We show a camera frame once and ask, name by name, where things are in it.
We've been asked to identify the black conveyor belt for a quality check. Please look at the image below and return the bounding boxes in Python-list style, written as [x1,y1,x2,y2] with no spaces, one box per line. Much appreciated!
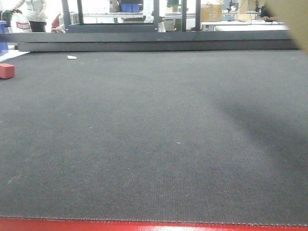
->
[0,51,308,226]

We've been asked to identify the white printed bag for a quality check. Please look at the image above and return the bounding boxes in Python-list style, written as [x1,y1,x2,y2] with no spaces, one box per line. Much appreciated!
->
[11,13,32,33]

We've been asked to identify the person in white shirt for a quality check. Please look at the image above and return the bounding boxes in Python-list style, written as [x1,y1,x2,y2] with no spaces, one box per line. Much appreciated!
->
[11,0,47,33]

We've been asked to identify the black metal frame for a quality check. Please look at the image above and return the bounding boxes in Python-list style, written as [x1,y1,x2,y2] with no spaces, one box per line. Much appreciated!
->
[0,0,299,52]

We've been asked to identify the person in black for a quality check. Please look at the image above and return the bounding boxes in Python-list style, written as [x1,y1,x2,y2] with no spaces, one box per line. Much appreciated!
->
[260,5,274,20]

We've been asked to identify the small red block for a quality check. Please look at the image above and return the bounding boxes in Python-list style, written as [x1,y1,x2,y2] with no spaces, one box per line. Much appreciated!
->
[0,63,15,79]

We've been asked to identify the white table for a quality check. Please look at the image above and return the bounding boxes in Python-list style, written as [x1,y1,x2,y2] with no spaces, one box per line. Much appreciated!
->
[201,20,289,31]

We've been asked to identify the red conveyor edge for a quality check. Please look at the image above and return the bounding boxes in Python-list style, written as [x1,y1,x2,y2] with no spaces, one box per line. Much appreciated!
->
[0,218,308,231]

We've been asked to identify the background cardboard box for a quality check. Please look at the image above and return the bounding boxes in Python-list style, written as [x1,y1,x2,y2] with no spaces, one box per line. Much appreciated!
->
[200,4,222,22]

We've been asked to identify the tall brown cardboard box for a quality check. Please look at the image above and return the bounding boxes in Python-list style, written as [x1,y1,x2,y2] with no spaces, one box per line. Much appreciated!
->
[266,0,308,53]

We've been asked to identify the blue crates in background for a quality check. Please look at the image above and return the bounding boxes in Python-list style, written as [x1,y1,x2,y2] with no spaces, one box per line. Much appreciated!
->
[120,3,140,13]

